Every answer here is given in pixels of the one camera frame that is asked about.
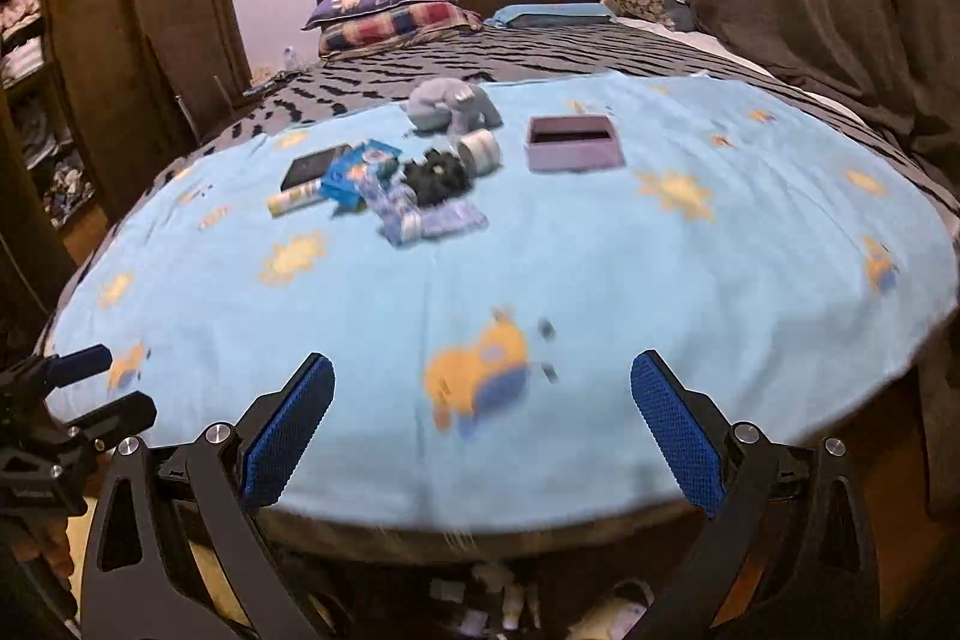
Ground grey black striped bedspread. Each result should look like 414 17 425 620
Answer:
150 21 938 214

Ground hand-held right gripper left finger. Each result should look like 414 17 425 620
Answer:
79 351 336 640

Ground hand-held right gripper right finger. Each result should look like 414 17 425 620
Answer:
630 351 878 640

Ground black crumpled object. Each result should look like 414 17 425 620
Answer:
401 149 473 208

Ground black flat box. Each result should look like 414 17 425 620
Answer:
281 143 353 193

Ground red blue checkered pillow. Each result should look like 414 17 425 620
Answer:
319 1 485 58

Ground light blue pillow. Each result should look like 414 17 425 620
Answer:
486 2 617 30

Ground wooden wardrobe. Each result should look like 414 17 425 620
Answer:
45 0 252 176

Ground white tube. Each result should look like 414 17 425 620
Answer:
268 186 331 217

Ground purple wrapper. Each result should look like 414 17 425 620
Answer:
416 201 488 240

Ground cluster of white containers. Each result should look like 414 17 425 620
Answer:
427 565 541 633

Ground shelf with folded clothes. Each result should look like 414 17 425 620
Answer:
0 0 98 229

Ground blue packet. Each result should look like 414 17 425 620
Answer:
319 139 398 210

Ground purple box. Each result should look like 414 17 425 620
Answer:
525 115 625 175

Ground grey plush toy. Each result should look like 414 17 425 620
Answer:
405 77 505 137

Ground clear plastic box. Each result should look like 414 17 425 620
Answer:
456 130 502 170

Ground light blue printed blanket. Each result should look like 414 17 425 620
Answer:
45 70 960 532

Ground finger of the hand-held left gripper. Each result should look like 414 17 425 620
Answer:
15 344 113 401
52 391 158 455

